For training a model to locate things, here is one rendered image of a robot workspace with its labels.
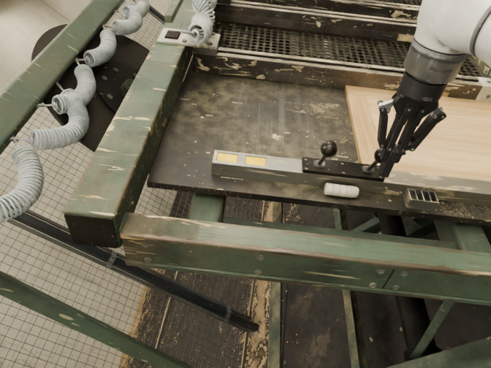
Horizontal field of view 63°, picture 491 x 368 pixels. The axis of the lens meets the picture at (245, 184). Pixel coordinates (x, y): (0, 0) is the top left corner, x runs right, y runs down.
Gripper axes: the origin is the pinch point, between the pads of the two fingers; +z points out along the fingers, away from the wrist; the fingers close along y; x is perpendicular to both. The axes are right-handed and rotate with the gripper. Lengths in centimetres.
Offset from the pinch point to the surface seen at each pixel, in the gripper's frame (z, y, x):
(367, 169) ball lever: 9.4, -0.5, 7.4
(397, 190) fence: 13.8, 8.1, 5.9
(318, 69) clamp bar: 9, -10, 55
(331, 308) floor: 192, 39, 74
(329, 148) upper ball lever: 0.1, -12.5, 2.0
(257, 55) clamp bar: 8, -30, 59
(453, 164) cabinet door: 13.9, 25.9, 19.0
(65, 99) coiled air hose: 27, -94, 47
